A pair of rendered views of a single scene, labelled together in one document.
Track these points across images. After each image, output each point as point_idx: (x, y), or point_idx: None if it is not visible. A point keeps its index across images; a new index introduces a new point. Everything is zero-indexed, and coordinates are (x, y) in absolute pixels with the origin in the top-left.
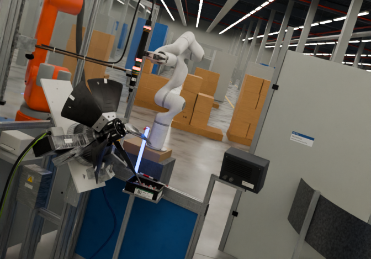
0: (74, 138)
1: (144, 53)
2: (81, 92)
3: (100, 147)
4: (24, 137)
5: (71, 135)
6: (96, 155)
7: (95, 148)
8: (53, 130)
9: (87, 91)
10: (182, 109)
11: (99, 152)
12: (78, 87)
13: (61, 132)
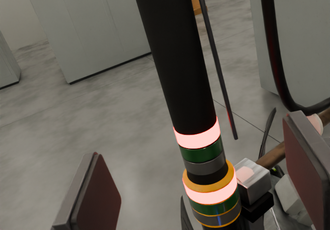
0: (267, 224)
1: (307, 191)
2: (264, 132)
3: (187, 222)
4: None
5: (269, 212)
6: (182, 217)
7: (183, 206)
8: (281, 180)
9: (263, 140)
10: None
11: (186, 227)
12: (269, 116)
13: (284, 199)
